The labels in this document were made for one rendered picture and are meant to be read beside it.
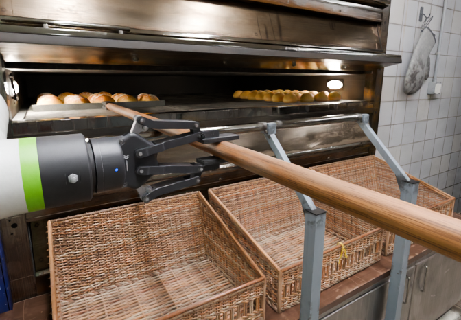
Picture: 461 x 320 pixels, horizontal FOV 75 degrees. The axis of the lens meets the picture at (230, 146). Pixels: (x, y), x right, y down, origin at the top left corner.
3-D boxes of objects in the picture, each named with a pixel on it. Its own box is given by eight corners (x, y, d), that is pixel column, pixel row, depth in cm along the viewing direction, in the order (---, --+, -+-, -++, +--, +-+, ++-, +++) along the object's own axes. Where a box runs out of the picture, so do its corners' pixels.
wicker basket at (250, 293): (55, 292, 106) (44, 219, 100) (201, 248, 134) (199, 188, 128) (59, 425, 65) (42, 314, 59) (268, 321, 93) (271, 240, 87)
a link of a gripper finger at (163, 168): (138, 165, 43) (136, 175, 43) (206, 167, 49) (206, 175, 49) (130, 159, 46) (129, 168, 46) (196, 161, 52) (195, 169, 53)
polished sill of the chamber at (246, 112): (14, 132, 97) (12, 119, 96) (364, 107, 189) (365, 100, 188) (12, 135, 92) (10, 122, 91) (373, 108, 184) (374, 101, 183)
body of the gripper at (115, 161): (83, 132, 44) (146, 126, 48) (89, 187, 45) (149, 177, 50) (90, 140, 37) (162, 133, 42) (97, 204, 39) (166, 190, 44)
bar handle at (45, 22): (2, 36, 78) (3, 38, 80) (132, 44, 95) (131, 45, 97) (-1, 14, 78) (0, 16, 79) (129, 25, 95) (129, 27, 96)
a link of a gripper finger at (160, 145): (130, 155, 46) (127, 146, 46) (195, 135, 51) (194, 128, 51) (137, 161, 43) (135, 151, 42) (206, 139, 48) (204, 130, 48)
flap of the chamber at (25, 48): (-6, 41, 75) (5, 62, 92) (402, 62, 166) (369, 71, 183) (-8, 31, 74) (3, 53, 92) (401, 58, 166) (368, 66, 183)
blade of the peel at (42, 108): (164, 106, 149) (164, 100, 149) (33, 112, 121) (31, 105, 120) (143, 101, 179) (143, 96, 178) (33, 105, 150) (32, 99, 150)
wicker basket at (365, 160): (303, 215, 167) (306, 166, 161) (368, 195, 195) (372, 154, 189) (385, 258, 126) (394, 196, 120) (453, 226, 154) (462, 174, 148)
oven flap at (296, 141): (25, 203, 97) (16, 141, 98) (370, 143, 188) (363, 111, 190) (24, 203, 93) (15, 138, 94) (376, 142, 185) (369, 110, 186)
